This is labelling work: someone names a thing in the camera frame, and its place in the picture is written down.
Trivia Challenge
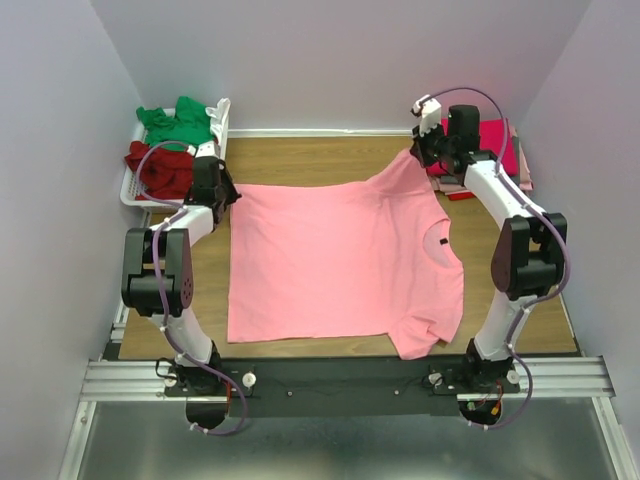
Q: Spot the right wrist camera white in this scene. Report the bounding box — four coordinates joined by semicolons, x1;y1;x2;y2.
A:
411;95;442;136

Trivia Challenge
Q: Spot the dark red t shirt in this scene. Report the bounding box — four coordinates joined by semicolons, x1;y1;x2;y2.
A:
140;147;194;200

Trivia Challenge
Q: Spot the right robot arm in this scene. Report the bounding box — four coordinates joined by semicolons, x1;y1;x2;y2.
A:
411;98;569;394

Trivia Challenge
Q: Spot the green t shirt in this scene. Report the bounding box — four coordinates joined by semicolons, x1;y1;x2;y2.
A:
136;96;216;147

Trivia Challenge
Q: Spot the folded red t shirt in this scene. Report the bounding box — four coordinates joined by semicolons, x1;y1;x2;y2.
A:
446;191;475;201

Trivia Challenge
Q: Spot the aluminium frame rail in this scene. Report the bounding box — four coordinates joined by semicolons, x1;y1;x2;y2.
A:
61;300;639;479

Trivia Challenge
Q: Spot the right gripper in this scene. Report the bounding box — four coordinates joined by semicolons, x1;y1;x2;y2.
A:
408;119;454;169

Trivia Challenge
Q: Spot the white garment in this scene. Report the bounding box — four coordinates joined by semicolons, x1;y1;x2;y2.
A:
205;98;231;140

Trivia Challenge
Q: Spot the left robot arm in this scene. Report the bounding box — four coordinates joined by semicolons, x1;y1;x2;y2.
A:
121;154;241;395

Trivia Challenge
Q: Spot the folded light pink t shirt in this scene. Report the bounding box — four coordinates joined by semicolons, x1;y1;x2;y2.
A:
428;125;533;192

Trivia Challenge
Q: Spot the folded magenta t shirt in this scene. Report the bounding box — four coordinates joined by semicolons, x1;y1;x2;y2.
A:
426;119;515;177

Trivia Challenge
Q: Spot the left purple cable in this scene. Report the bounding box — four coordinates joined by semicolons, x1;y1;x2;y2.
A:
136;141;249;436

